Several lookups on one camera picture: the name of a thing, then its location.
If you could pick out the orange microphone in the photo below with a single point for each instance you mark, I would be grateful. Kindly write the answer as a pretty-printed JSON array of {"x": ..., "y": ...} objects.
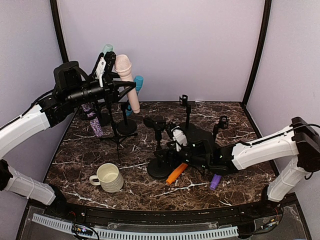
[{"x": 176, "y": 173}]

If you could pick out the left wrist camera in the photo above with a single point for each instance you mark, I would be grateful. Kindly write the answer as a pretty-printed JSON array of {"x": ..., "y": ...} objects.
[{"x": 103, "y": 68}]

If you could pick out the white slotted cable duct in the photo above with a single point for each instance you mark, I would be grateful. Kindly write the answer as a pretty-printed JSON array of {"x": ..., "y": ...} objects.
[{"x": 86, "y": 232}]

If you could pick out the black front table rail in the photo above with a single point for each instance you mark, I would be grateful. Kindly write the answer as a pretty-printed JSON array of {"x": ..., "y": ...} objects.
[{"x": 233, "y": 215}]

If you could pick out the black stand of purple microphone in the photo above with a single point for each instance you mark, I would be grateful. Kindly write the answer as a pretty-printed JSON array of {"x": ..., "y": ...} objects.
[{"x": 222, "y": 124}]

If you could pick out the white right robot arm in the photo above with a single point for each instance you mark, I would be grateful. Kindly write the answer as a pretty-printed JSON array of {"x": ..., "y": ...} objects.
[{"x": 299, "y": 140}]

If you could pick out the black stand of green microphone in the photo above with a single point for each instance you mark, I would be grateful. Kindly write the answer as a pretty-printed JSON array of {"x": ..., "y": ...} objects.
[{"x": 103, "y": 117}]

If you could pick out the right black frame post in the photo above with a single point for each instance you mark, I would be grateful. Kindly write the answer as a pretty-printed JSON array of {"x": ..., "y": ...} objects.
[{"x": 258, "y": 52}]

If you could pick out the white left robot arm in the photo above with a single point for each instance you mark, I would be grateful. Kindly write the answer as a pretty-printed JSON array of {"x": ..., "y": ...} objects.
[{"x": 73, "y": 87}]

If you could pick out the black frame post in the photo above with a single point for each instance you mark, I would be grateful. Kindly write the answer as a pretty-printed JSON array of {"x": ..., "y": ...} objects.
[
  {"x": 258, "y": 52},
  {"x": 58, "y": 31}
]

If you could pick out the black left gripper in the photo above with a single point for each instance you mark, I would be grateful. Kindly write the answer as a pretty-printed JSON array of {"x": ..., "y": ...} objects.
[{"x": 111, "y": 89}]

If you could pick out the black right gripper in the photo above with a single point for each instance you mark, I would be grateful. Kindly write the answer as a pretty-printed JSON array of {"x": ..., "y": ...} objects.
[{"x": 172, "y": 154}]

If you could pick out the black stand of blue microphone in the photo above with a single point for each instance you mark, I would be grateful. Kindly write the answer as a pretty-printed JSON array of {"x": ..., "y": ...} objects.
[{"x": 126, "y": 126}]

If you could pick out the cream ceramic mug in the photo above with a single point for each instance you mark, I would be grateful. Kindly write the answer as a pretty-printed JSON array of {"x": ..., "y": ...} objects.
[{"x": 109, "y": 177}]

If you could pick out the mint green microphone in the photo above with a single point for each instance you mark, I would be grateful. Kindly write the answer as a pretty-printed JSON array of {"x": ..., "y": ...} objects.
[{"x": 107, "y": 48}]

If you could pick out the glitter purple silver microphone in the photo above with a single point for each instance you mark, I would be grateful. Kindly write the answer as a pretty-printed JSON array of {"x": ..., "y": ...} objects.
[{"x": 89, "y": 114}]

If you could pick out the left black frame post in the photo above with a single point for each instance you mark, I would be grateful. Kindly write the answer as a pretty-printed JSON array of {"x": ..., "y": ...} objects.
[{"x": 58, "y": 31}]

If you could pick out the black tripod microphone stand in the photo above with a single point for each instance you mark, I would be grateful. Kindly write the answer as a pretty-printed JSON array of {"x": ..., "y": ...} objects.
[{"x": 116, "y": 138}]

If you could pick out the beige pink microphone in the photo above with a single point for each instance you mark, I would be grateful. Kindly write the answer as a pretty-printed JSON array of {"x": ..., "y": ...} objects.
[{"x": 123, "y": 67}]

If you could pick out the blue microphone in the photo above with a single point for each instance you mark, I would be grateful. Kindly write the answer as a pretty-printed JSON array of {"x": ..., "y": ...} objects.
[{"x": 134, "y": 105}]

